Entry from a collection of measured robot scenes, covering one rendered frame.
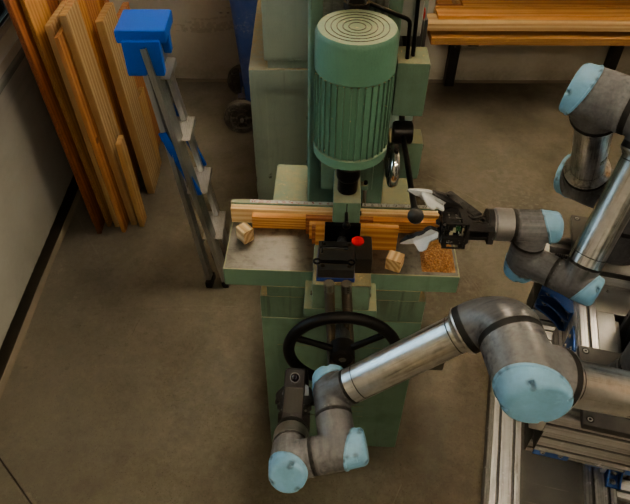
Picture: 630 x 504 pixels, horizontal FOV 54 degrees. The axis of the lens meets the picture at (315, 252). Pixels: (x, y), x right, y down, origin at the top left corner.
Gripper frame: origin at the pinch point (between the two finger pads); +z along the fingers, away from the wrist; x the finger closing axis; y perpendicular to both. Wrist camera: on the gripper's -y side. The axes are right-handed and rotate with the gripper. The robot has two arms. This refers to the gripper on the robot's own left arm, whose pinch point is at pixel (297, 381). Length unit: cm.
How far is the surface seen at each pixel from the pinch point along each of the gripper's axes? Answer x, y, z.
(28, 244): -120, 0, 112
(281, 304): -5.7, -12.0, 20.1
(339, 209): 8.7, -38.9, 17.9
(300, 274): -0.6, -22.6, 14.1
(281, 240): -6.2, -29.0, 23.1
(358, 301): 14.0, -19.2, 5.1
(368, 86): 13, -69, -3
